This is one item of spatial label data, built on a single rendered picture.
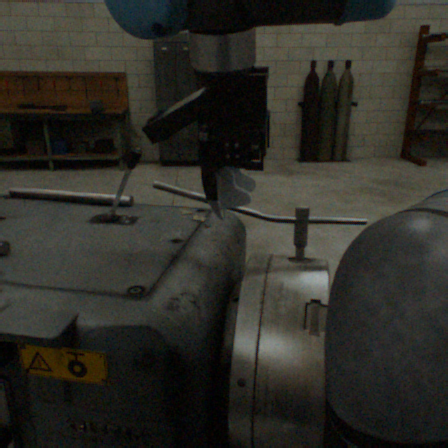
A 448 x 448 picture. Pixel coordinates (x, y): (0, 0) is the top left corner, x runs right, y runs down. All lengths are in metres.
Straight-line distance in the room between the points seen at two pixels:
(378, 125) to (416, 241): 7.56
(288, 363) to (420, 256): 0.32
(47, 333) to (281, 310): 0.29
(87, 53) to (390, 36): 4.79
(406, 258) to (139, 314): 0.31
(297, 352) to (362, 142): 7.30
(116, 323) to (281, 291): 0.23
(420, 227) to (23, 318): 0.42
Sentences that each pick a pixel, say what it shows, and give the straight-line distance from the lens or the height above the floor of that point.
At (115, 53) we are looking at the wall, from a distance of 7.26.
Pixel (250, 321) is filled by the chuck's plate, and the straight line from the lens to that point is 0.59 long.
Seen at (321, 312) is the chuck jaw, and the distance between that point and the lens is 0.60.
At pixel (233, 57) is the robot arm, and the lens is 0.48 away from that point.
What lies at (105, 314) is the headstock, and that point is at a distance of 0.52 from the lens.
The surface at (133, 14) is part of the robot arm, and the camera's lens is 0.37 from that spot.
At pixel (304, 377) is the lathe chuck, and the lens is 0.59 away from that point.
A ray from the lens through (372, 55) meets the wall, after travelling 7.71.
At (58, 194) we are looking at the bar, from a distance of 0.95.
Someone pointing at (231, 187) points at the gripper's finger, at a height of 1.37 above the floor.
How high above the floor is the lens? 1.53
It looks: 19 degrees down
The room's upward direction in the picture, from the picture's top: straight up
